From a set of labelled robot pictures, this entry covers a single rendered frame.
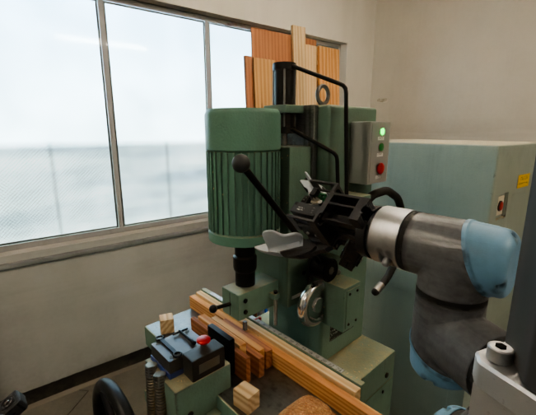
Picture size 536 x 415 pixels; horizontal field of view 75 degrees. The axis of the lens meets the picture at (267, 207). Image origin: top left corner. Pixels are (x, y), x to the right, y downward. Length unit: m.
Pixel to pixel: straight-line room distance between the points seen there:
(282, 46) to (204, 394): 2.26
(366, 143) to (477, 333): 0.61
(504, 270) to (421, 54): 2.90
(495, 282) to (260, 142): 0.51
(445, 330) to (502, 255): 0.10
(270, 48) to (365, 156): 1.75
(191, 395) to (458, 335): 0.55
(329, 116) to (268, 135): 0.19
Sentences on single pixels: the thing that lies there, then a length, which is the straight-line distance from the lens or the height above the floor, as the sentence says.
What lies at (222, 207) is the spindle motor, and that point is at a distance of 0.79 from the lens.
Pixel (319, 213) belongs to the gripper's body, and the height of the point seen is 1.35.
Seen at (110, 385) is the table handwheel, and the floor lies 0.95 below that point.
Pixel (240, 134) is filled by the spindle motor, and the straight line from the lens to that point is 0.75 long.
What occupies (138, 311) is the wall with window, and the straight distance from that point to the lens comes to 2.40.
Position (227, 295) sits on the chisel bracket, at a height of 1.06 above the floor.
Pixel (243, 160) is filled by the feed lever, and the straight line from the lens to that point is 0.64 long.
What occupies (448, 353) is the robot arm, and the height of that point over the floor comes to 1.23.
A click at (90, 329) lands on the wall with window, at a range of 2.36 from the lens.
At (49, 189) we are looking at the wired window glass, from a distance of 2.16.
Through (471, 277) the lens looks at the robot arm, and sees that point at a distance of 0.42.
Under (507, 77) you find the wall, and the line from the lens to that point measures 2.94.
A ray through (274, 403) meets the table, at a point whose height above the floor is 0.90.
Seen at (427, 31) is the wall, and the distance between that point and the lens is 3.25.
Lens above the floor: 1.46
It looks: 13 degrees down
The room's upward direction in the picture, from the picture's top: straight up
